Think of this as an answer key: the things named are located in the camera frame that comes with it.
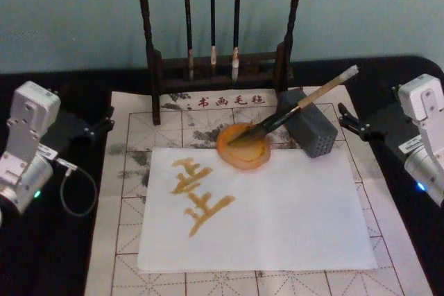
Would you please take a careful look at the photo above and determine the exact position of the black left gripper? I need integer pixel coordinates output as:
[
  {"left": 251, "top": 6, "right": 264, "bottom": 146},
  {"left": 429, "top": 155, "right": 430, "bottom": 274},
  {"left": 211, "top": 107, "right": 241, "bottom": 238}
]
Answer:
[{"left": 38, "top": 104, "right": 116, "bottom": 161}]

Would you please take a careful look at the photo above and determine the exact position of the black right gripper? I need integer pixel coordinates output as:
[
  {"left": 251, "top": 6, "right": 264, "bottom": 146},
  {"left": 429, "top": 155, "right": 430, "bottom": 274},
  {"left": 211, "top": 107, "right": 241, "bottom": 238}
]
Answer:
[{"left": 337, "top": 101, "right": 423, "bottom": 159}]

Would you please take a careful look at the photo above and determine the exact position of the grey perforated block holder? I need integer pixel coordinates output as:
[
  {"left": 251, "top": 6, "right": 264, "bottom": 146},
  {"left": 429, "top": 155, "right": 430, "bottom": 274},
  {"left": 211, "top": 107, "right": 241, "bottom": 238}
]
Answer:
[{"left": 277, "top": 88, "right": 339, "bottom": 160}]

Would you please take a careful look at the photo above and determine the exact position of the dark wooden brush rack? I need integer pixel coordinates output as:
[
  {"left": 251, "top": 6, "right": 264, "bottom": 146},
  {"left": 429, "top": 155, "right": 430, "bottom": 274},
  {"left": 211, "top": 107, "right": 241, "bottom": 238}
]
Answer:
[{"left": 135, "top": 0, "right": 307, "bottom": 126}]

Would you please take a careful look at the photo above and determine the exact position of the grey gridded calligraphy felt mat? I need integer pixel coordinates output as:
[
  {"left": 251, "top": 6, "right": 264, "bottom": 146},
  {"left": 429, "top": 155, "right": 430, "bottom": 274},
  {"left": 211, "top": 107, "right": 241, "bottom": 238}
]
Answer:
[{"left": 84, "top": 86, "right": 434, "bottom": 296}]

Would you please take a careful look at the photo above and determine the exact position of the orange ink dish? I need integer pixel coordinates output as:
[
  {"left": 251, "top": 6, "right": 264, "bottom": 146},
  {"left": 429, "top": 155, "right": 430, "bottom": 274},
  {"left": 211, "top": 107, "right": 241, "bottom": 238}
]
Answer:
[{"left": 215, "top": 121, "right": 273, "bottom": 171}]

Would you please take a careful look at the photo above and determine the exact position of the white paper sheet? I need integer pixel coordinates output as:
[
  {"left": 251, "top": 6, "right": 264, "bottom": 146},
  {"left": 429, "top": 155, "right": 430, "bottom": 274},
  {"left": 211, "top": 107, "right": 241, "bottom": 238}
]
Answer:
[{"left": 137, "top": 146, "right": 379, "bottom": 273}]

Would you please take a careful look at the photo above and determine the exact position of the hanging black calligraphy brush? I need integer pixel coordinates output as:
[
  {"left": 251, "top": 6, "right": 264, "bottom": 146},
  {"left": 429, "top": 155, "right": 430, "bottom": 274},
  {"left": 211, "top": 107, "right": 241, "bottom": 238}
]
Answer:
[
  {"left": 181, "top": 0, "right": 196, "bottom": 81},
  {"left": 230, "top": 0, "right": 244, "bottom": 82},
  {"left": 208, "top": 0, "right": 219, "bottom": 76}
]

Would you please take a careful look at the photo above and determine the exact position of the black table cloth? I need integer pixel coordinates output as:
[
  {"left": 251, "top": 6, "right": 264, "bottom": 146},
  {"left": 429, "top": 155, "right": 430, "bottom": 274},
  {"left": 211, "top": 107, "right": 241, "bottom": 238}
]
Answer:
[{"left": 0, "top": 54, "right": 444, "bottom": 296}]

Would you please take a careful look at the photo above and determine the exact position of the large bamboo-handled calligraphy brush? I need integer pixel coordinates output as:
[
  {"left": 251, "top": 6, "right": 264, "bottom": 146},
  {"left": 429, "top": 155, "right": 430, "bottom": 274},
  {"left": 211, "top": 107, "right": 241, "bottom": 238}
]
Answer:
[{"left": 226, "top": 64, "right": 359, "bottom": 147}]

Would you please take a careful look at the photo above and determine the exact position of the thin dark gripper cable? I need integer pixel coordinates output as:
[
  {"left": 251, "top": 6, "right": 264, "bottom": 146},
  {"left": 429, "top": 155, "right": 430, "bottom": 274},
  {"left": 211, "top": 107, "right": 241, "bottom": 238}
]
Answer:
[{"left": 55, "top": 157, "right": 99, "bottom": 218}]

